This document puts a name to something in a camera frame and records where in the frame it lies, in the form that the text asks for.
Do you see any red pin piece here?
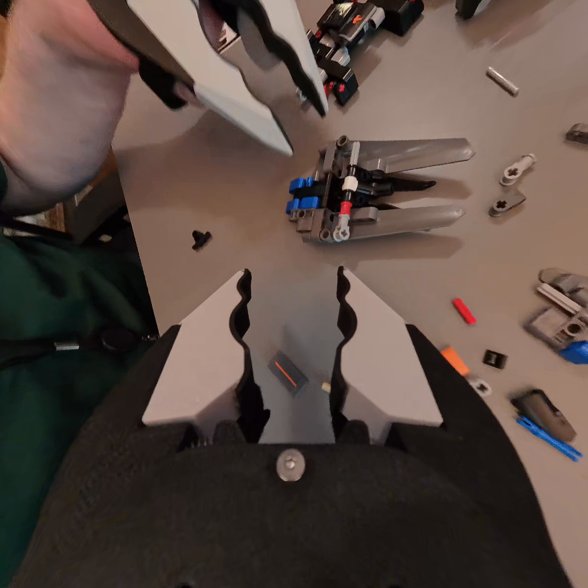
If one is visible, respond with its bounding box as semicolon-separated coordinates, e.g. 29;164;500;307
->
452;297;478;326

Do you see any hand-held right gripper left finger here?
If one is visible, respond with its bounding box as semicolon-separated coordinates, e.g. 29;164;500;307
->
142;269;272;444

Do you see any partly built lego car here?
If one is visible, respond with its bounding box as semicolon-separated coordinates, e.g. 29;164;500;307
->
454;0;495;20

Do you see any dark grey lego axle connector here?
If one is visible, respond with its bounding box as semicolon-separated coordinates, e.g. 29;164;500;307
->
487;188;527;218

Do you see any orange lego piece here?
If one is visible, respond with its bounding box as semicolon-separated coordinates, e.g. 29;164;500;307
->
439;346;470;378

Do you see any light grey lego axle connector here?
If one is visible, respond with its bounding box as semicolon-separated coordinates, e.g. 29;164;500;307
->
499;153;537;187

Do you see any grey black lego subassembly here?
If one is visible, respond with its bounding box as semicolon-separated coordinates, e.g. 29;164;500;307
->
287;135;477;245

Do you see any black grey lego module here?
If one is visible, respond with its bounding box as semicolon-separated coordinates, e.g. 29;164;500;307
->
296;0;426;107

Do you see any dark tile with orange stripe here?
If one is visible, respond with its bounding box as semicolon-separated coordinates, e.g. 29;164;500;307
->
267;349;310;398

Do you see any person's green shirt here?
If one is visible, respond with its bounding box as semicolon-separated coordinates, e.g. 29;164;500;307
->
0;161;160;585

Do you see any person's left forearm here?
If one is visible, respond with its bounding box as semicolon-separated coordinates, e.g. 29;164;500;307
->
0;0;141;217

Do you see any light grey lego axle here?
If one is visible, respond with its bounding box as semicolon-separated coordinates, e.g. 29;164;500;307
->
485;66;521;97

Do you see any black curved lego panel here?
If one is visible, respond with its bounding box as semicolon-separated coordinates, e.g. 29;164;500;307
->
510;389;578;443

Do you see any person's left hand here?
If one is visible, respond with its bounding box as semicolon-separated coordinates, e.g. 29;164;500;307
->
199;0;240;52

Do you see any blue lego piece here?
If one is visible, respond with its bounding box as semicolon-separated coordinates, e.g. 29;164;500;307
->
515;415;583;463

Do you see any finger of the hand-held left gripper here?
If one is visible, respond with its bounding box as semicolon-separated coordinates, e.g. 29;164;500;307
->
236;0;330;119
125;0;295;157

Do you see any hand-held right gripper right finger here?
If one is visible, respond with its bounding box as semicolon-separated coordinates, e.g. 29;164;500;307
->
328;266;444;444

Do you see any metal axle with red bush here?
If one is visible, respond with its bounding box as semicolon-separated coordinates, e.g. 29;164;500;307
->
333;140;362;243

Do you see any black drawstring cord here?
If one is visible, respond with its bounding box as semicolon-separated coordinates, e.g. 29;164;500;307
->
0;327;160;369

